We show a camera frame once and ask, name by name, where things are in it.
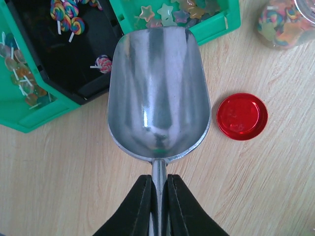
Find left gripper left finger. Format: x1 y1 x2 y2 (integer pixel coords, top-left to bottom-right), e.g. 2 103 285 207
94 175 152 236

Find red jar lid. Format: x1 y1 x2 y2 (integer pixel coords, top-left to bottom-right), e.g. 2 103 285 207
216 92 268 141

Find green bin star candies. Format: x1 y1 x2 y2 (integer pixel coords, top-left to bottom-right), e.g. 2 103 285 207
110 0 241 45

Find black bin lollipops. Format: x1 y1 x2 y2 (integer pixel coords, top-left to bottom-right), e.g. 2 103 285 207
2 0 123 105

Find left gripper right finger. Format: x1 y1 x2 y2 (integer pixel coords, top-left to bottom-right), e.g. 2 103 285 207
167 174 228 236

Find clear glass jar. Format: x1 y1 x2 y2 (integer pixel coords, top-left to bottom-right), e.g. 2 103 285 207
255 0 315 50

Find metal candy scoop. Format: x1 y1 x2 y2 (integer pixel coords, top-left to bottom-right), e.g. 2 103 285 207
108 26 211 236

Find green bin wrapped candies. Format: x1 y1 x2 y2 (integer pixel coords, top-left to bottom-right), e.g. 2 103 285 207
0 0 80 133

